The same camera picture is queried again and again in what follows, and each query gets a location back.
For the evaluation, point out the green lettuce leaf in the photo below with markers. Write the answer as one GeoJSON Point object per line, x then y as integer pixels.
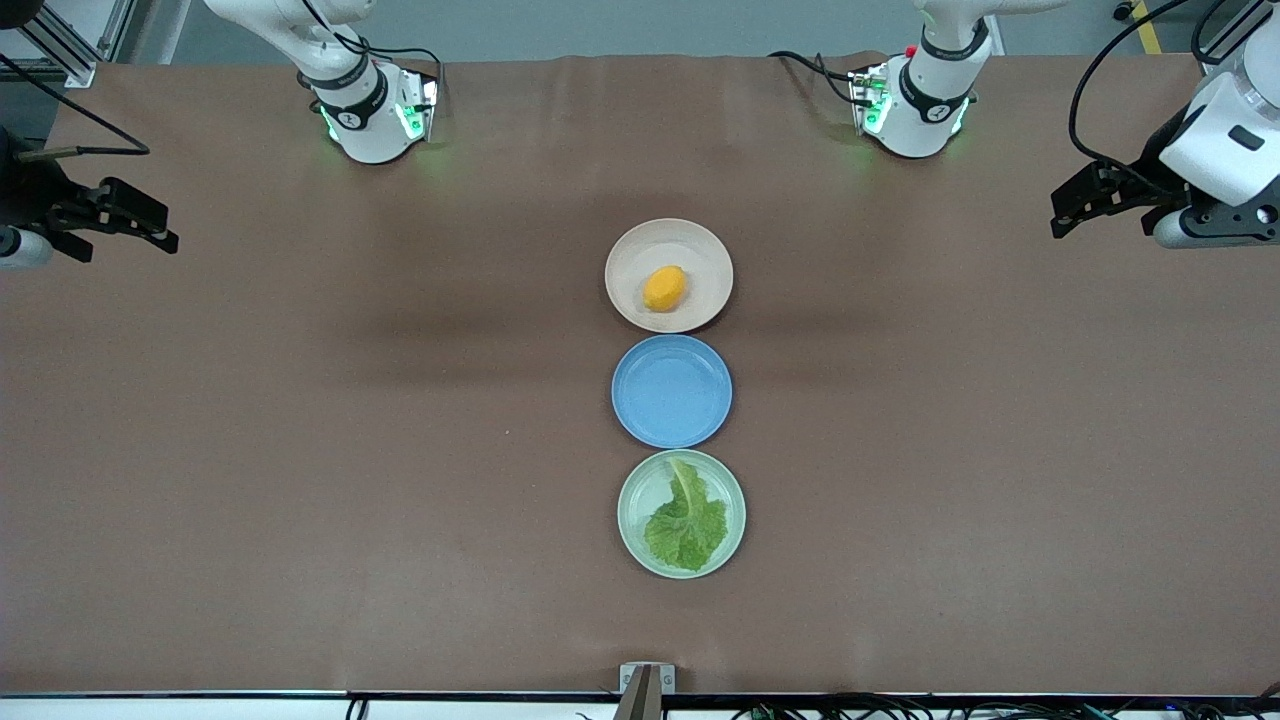
{"type": "Point", "coordinates": [685, 535]}

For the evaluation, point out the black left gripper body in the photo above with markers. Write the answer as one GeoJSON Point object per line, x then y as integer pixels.
{"type": "Point", "coordinates": [1150, 172]}

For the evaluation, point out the beige round plate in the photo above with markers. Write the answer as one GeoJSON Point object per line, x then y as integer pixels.
{"type": "Point", "coordinates": [700, 255]}

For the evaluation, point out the black caster wheel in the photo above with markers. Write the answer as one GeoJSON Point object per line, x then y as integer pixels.
{"type": "Point", "coordinates": [1124, 12]}

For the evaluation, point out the yellow lemon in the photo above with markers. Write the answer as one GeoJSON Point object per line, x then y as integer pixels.
{"type": "Point", "coordinates": [664, 289]}

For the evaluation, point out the left arm base connector plate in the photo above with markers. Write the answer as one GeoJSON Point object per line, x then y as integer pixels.
{"type": "Point", "coordinates": [868, 100]}

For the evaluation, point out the brown table cover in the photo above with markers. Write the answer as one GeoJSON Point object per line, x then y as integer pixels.
{"type": "Point", "coordinates": [300, 400]}

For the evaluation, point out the brown camera mount pole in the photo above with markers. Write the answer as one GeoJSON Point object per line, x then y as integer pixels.
{"type": "Point", "coordinates": [640, 700]}

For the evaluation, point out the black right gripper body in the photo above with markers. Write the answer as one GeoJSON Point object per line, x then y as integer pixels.
{"type": "Point", "coordinates": [24, 194]}

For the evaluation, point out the aluminium frame profile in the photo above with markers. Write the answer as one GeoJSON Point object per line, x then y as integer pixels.
{"type": "Point", "coordinates": [75, 45]}
{"type": "Point", "coordinates": [1245, 22]}

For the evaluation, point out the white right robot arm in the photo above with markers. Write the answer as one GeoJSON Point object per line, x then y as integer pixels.
{"type": "Point", "coordinates": [365, 120]}

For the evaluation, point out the grey metal bracket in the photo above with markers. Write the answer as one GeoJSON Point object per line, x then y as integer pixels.
{"type": "Point", "coordinates": [668, 678]}

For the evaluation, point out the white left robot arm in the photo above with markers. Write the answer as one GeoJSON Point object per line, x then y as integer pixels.
{"type": "Point", "coordinates": [925, 110]}

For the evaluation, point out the light green round plate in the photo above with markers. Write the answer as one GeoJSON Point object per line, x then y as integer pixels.
{"type": "Point", "coordinates": [640, 490]}

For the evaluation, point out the blue round plate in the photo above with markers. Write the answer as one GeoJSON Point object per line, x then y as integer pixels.
{"type": "Point", "coordinates": [670, 392]}

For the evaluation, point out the right arm base connector plate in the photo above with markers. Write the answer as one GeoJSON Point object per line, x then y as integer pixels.
{"type": "Point", "coordinates": [420, 108]}

